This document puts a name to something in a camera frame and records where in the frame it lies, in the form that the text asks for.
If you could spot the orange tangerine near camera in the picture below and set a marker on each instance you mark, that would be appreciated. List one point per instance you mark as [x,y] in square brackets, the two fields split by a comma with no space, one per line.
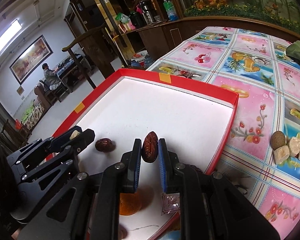
[130,203]

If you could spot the seated person in grey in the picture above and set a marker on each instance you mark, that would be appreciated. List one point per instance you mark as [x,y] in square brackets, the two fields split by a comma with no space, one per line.
[50,77]

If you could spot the red date on tray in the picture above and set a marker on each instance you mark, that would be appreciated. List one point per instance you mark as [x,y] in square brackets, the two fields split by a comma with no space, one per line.
[105,145]

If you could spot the floral plastic tablecloth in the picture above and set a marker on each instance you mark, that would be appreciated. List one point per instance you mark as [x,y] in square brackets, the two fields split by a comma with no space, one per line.
[255,66]

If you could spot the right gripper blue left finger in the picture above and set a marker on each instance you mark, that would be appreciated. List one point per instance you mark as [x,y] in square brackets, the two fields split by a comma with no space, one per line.
[132,162]

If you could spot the small beige fruit chunk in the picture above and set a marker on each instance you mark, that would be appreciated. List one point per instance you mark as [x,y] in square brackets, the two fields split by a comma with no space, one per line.
[74,134]

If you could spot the red cardboard box lid tray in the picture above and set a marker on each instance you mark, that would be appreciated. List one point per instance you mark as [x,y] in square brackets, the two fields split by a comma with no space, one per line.
[193,117]

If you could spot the framed landscape painting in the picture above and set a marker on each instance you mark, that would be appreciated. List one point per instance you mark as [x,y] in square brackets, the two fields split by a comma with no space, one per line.
[30,59]

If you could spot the steel thermos flask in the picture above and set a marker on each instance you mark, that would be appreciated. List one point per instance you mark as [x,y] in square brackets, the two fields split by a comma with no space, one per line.
[146,11]

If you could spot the green capped water bottle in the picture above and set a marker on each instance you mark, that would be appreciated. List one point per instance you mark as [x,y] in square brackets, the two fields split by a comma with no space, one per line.
[171,12]

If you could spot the dark red date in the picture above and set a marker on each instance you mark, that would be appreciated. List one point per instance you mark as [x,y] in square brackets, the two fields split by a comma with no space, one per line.
[149,151]

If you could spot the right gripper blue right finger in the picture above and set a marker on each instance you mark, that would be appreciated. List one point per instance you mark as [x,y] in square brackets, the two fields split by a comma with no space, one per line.
[167,162]

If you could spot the patterned sofa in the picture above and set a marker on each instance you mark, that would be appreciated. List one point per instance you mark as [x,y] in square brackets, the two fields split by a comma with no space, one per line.
[32,114]

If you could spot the white bucket with items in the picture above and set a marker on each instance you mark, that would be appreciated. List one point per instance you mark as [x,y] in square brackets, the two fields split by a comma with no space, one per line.
[141,59]

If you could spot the dark wooden cabinet counter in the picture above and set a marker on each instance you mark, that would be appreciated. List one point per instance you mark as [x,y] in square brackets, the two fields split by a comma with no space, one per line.
[160,38]

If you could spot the brown round longan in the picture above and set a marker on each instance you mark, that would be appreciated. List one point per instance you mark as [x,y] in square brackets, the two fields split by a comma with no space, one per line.
[277,140]

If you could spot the ceiling fluorescent light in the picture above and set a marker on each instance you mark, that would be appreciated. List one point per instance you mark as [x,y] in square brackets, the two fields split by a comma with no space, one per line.
[14,28]

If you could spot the distant dining table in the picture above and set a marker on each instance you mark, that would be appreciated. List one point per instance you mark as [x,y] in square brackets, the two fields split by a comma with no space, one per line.
[69,73]

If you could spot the dark wooden chair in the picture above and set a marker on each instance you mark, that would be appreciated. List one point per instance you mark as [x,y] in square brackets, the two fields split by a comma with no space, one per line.
[94,40]

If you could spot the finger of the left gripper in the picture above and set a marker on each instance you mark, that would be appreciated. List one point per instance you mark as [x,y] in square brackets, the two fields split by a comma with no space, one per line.
[65,137]
[83,139]

